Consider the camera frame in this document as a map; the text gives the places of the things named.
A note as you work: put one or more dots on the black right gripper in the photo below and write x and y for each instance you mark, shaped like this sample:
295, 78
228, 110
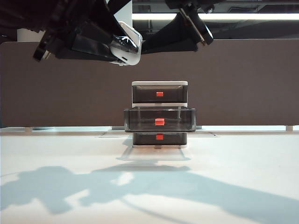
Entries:
196, 16

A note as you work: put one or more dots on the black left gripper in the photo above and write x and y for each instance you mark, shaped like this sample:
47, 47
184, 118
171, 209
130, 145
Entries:
35, 14

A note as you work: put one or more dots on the white earphone charging case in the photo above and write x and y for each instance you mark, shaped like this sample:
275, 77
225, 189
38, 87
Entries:
134, 59

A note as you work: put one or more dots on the small three-drawer storage cabinet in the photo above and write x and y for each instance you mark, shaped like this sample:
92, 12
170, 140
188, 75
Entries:
158, 82

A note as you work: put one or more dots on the long ceiling light strip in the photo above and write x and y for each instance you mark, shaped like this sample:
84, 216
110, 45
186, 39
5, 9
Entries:
233, 16

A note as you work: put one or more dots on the white round column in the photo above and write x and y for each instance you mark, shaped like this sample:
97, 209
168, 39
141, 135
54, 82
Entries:
30, 35

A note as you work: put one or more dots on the brown fabric desk partition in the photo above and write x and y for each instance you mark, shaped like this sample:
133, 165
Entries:
46, 88

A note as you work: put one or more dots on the white partition foot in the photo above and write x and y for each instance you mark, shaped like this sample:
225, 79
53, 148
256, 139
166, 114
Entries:
289, 128
27, 130

